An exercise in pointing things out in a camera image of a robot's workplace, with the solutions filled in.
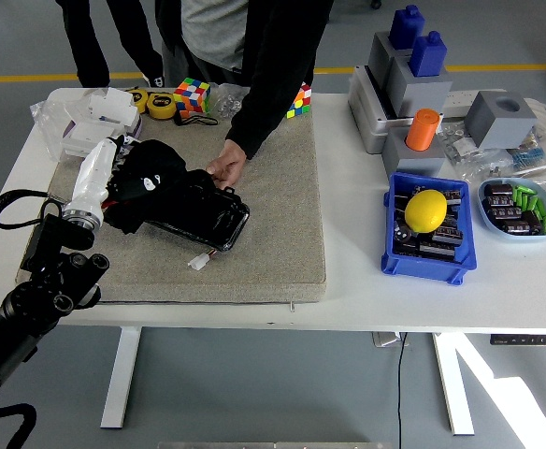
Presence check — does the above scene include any person's left hand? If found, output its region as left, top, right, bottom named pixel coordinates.
left=206, top=138, right=249, bottom=189

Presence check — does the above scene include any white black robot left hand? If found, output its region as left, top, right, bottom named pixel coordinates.
left=65, top=134, right=163, bottom=215

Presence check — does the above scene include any black glossy panel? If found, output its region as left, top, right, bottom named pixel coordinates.
left=136, top=175, right=251, bottom=253

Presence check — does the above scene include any black rag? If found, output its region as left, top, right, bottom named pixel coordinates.
left=103, top=138, right=218, bottom=235

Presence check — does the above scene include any black table control panel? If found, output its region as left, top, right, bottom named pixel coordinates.
left=489, top=334, right=546, bottom=346

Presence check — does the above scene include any white flat box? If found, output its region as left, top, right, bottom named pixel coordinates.
left=60, top=121, right=115, bottom=158

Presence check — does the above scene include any clear bag of metal parts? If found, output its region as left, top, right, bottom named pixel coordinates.
left=209, top=82, right=251, bottom=119

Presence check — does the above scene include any white open carton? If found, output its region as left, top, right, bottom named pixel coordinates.
left=66, top=87, right=139, bottom=128

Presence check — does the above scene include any grey-brown mat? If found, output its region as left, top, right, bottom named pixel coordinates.
left=15, top=111, right=328, bottom=304

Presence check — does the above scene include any colourful puzzle cube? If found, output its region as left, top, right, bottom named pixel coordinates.
left=173, top=77, right=212, bottom=118
left=284, top=80, right=313, bottom=120

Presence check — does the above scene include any yellow tape measure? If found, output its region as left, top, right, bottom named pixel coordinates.
left=147, top=91, right=177, bottom=121
left=130, top=86, right=151, bottom=113

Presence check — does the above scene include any person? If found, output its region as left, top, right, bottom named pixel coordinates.
left=154, top=0, right=335, bottom=102
left=55, top=0, right=165, bottom=89

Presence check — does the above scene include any light grey case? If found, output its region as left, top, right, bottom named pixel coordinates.
left=347, top=65, right=417, bottom=154

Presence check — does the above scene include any orange cylinder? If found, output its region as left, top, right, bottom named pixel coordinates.
left=405, top=109, right=443, bottom=152

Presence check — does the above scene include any white table leg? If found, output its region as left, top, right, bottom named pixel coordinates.
left=99, top=326, right=142, bottom=429
left=431, top=332, right=475, bottom=436

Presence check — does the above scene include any yellow lemon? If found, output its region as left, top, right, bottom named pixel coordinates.
left=404, top=189, right=449, bottom=234

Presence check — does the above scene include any blue bottle-shaped block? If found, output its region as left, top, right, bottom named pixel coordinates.
left=409, top=30, right=449, bottom=79
left=389, top=5, right=426, bottom=51

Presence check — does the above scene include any blue plastic bin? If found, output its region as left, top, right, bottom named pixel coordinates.
left=382, top=170, right=479, bottom=286

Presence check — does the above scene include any clear bag of small parts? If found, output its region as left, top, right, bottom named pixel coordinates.
left=436, top=120, right=484, bottom=165

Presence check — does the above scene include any grey box under table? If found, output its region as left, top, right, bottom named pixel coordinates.
left=371, top=331, right=410, bottom=348

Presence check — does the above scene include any white power strip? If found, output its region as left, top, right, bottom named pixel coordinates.
left=443, top=89, right=508, bottom=117

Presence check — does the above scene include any light blue dish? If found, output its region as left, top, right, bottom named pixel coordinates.
left=477, top=177, right=546, bottom=245

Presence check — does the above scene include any grey block with round hole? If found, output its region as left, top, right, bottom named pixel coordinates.
left=464, top=90, right=539, bottom=151

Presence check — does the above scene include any clear bag of blue resistors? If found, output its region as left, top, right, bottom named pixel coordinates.
left=509, top=133, right=546, bottom=172

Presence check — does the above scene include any black wrist strap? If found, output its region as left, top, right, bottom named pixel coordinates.
left=173, top=113, right=220, bottom=127

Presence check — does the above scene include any white connector plug with wires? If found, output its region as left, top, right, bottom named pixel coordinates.
left=187, top=250, right=218, bottom=272

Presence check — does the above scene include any black cable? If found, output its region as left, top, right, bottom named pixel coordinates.
left=395, top=332, right=408, bottom=449

